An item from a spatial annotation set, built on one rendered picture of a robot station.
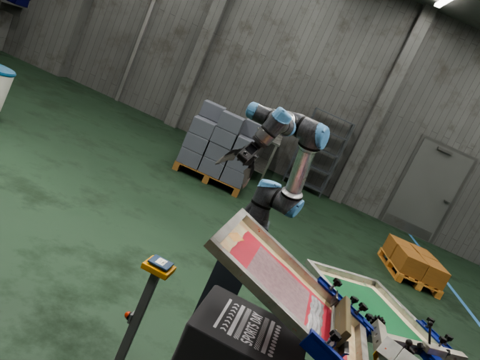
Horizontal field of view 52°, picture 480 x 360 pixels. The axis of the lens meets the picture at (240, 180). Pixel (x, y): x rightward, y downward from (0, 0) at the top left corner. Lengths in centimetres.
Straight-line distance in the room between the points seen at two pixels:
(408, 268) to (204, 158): 349
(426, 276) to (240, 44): 650
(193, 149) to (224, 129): 58
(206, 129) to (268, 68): 399
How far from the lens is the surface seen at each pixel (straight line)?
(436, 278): 790
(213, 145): 775
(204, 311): 211
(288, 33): 1144
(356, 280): 340
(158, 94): 1182
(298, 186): 252
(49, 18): 1239
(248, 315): 225
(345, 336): 195
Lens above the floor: 192
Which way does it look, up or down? 12 degrees down
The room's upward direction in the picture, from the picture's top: 24 degrees clockwise
